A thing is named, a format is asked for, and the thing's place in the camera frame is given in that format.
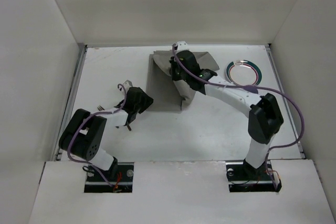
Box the grey cloth placemat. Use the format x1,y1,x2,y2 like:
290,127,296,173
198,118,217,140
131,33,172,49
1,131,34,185
146,50,219,112

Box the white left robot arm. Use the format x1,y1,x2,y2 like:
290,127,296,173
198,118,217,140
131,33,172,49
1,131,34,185
58,87,154,172

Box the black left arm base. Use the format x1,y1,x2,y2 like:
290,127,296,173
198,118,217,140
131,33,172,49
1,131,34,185
82,163,134,194

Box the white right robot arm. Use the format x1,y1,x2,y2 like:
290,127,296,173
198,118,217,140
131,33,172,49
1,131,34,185
170,45,284,169

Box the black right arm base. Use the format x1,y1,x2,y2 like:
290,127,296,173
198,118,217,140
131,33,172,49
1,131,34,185
226,161,282,193

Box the brown wooden fork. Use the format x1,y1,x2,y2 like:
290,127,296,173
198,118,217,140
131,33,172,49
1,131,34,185
97,105,105,111

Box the white plate green rim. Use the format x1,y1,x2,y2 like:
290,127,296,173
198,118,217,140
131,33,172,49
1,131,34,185
225,60,263,86

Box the lilac plastic cup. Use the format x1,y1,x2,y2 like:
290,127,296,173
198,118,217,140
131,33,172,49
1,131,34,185
244,85,258,94

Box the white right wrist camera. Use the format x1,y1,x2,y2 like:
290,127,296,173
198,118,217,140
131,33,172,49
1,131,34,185
174,41,189,52

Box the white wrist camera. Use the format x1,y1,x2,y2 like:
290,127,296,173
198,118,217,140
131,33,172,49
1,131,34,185
174,41,189,52
120,80,133,94

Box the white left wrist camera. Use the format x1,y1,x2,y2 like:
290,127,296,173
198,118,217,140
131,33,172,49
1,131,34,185
120,80,133,94

